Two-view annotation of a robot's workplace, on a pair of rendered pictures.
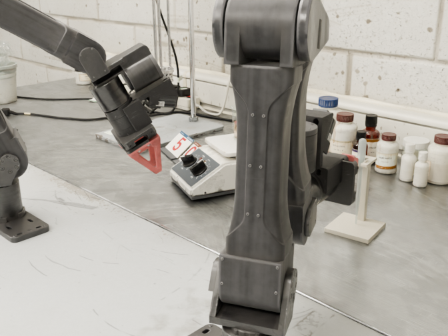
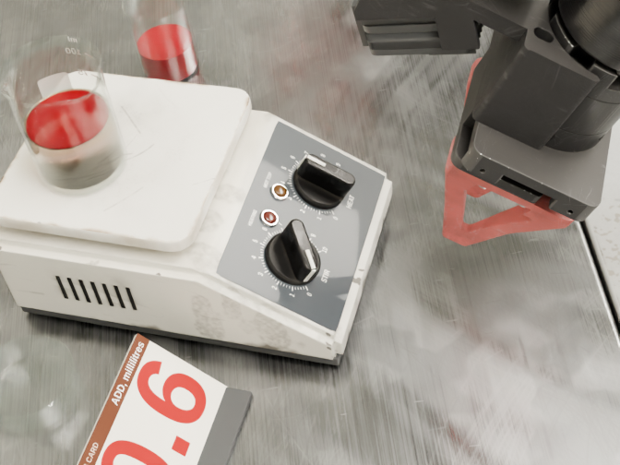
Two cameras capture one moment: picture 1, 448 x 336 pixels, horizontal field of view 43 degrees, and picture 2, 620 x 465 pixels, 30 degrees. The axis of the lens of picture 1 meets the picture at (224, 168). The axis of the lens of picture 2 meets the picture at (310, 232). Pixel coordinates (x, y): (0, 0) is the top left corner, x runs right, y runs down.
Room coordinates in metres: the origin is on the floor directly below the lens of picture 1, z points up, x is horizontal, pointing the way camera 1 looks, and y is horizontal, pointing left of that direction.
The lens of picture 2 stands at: (1.38, 0.37, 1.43)
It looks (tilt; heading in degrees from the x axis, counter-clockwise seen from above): 49 degrees down; 226
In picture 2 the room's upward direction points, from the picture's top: 9 degrees counter-clockwise
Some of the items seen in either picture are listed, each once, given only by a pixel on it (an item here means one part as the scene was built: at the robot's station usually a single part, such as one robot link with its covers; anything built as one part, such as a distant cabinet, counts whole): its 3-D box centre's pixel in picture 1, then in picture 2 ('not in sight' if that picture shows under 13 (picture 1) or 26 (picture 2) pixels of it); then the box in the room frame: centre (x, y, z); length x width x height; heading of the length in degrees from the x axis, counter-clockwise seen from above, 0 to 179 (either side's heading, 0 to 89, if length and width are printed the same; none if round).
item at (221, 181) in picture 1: (229, 165); (181, 212); (1.12, -0.01, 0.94); 0.22 x 0.13 x 0.08; 114
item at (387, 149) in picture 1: (387, 153); not in sight; (1.18, -0.36, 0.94); 0.05 x 0.05 x 0.09
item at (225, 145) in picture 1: (240, 143); (123, 154); (1.13, -0.03, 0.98); 0.12 x 0.12 x 0.01; 24
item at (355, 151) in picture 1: (360, 149); not in sight; (1.21, -0.30, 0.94); 0.03 x 0.03 x 0.08
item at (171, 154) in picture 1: (177, 145); not in sight; (1.31, 0.11, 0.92); 0.09 x 0.06 x 0.04; 24
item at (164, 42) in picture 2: not in sight; (162, 34); (1.00, -0.14, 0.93); 0.04 x 0.04 x 0.06
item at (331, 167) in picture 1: (316, 145); not in sight; (0.76, -0.13, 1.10); 0.07 x 0.06 x 0.11; 56
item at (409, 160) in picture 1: (409, 161); not in sight; (1.13, -0.39, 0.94); 0.03 x 0.03 x 0.08
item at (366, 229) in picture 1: (357, 195); not in sight; (0.89, -0.23, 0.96); 0.08 x 0.08 x 0.13; 55
